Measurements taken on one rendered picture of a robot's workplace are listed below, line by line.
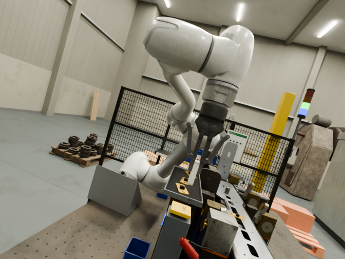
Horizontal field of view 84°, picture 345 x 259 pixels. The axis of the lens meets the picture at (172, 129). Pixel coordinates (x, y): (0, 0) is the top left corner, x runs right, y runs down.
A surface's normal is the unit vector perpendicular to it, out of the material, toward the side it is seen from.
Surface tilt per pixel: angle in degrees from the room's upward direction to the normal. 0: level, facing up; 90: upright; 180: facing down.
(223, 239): 90
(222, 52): 88
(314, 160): 92
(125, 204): 90
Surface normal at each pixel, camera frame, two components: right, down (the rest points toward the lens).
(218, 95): -0.11, 0.04
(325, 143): 0.04, -0.39
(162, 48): -0.23, 0.65
